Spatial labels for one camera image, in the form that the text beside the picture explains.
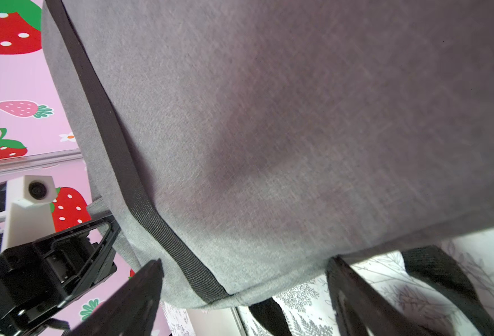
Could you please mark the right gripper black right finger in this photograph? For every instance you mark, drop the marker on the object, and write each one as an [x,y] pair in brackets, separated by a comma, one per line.
[361,310]

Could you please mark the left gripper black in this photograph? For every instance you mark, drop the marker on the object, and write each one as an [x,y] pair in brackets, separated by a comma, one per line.
[39,279]

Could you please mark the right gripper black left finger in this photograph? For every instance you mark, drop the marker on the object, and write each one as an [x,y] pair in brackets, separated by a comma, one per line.
[131,310]

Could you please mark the silver laptop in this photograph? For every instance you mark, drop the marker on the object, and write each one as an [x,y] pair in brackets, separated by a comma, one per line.
[221,322]

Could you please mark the left rear aluminium post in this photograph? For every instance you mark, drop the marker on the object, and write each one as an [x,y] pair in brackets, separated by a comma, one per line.
[33,161]

